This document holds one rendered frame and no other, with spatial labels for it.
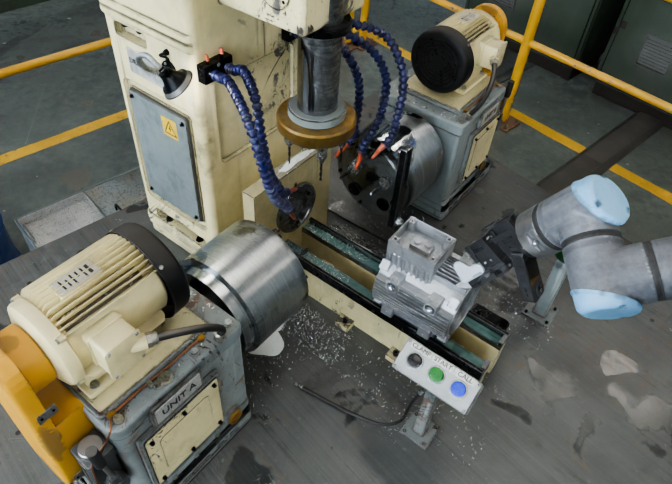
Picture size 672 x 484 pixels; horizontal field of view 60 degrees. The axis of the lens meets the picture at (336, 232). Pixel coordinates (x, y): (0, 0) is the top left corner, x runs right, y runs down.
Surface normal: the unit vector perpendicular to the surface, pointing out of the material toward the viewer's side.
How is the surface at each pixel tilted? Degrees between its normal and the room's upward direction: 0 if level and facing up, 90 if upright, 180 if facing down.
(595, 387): 0
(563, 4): 90
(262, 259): 24
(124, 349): 90
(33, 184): 0
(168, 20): 90
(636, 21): 90
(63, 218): 0
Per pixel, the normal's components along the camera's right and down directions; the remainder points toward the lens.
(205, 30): 0.79, 0.47
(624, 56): -0.74, 0.44
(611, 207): 0.44, -0.46
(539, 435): 0.06, -0.71
